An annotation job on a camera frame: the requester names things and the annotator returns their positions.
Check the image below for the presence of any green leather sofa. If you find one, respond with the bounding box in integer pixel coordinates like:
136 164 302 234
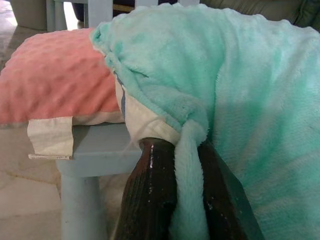
199 0 320 29

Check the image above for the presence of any teal and pink plush pillow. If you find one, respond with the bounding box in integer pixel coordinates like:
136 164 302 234
0 2 320 240

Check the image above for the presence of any light blue child chair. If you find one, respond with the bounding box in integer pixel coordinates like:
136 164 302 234
55 122 145 240
46 0 114 32

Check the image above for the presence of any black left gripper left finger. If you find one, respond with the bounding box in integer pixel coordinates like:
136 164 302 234
116 136 178 240

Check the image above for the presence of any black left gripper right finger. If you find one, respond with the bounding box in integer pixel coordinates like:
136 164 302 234
198 139 265 240

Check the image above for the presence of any dark purple couch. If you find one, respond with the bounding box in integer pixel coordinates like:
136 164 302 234
72 0 138 23

